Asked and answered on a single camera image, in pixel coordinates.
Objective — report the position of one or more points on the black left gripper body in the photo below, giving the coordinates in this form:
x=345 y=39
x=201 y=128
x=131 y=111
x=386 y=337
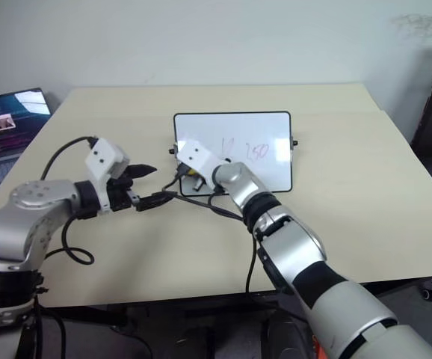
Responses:
x=119 y=196

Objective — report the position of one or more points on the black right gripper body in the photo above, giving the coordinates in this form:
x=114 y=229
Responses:
x=195 y=185

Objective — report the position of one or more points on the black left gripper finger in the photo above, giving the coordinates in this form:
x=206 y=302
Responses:
x=143 y=171
x=152 y=202

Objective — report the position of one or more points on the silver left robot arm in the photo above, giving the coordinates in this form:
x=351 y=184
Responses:
x=33 y=209

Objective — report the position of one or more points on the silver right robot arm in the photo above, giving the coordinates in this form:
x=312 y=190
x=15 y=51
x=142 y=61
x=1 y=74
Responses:
x=298 y=247

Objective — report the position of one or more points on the small black-framed whiteboard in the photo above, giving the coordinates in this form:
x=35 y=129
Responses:
x=253 y=131

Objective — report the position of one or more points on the open laptop computer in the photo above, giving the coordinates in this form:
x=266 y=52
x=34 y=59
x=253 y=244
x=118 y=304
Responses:
x=3 y=127

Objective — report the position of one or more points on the dark rounded shape under table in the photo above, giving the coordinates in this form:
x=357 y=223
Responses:
x=283 y=333

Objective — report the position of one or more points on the black caster wheel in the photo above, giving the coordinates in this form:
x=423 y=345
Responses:
x=431 y=289

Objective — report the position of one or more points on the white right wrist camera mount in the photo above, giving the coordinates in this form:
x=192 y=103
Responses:
x=197 y=157

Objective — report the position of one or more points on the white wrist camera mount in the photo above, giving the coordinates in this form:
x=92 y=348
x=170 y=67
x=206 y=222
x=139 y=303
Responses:
x=104 y=157
x=197 y=157

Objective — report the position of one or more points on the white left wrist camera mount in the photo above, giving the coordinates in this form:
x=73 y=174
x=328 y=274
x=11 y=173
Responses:
x=104 y=157

